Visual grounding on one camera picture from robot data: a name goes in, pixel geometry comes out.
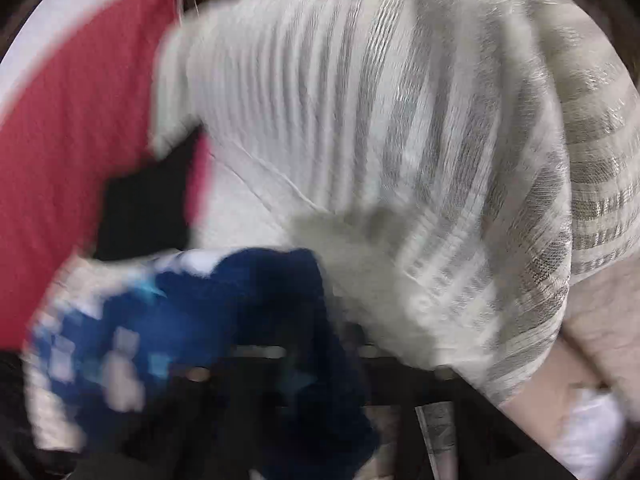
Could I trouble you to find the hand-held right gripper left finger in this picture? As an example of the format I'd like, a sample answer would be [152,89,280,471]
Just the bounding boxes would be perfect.
[75,347,288,480]

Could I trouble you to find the white grey patterned bedspread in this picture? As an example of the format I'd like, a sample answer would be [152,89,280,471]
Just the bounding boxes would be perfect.
[150,0,640,406]

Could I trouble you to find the white cloth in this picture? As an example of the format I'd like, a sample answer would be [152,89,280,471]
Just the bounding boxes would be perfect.
[550,385,631,480]

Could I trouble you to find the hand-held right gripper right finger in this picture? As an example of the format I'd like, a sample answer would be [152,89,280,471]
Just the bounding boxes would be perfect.
[357,345,578,480]

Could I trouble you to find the black folded cloth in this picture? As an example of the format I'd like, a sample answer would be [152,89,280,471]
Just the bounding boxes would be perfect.
[92,135,201,263]

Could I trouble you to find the red blanket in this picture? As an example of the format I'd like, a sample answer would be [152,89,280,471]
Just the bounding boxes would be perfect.
[0,0,216,351]

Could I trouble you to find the blue fleece printed pants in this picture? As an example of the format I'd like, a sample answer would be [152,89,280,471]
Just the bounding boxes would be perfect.
[22,247,381,480]

